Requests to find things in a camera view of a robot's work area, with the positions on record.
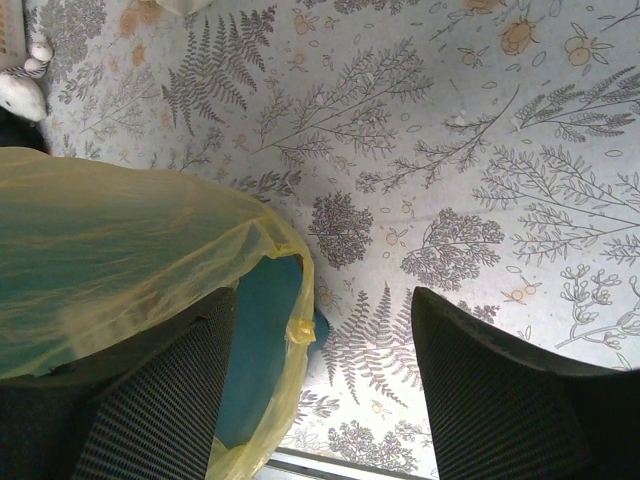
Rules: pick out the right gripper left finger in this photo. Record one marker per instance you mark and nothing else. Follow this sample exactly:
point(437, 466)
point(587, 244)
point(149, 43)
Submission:
point(144, 408)

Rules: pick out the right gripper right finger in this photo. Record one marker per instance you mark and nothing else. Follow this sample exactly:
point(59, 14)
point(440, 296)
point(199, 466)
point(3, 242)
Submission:
point(502, 408)

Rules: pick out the teal trash bin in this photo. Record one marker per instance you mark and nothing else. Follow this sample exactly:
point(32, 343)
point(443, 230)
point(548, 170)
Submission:
point(264, 296)

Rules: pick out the yellow trash bag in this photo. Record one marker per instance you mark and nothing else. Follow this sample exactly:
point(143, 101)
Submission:
point(93, 253)

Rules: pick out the cream plush lamb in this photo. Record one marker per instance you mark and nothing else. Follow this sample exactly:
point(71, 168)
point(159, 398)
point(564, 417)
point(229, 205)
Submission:
point(21, 94)

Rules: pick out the metal base rail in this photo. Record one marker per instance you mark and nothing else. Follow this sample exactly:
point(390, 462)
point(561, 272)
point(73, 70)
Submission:
point(290, 464)

